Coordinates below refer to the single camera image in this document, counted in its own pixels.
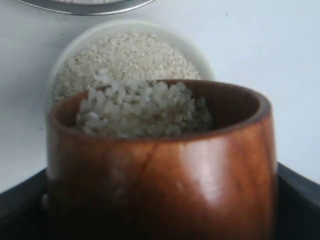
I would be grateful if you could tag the brown wooden cup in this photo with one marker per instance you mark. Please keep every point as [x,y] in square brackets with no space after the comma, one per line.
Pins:
[218,185]

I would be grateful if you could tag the white bowl of rice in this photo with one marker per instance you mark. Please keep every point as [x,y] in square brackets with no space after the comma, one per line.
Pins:
[124,50]

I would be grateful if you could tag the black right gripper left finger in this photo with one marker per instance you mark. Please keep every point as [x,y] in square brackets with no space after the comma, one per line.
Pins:
[21,213]

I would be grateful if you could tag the steel plate of rice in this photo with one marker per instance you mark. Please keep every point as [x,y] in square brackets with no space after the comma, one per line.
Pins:
[91,9]

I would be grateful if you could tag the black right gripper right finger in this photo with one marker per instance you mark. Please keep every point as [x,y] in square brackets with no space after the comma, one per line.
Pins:
[298,214]

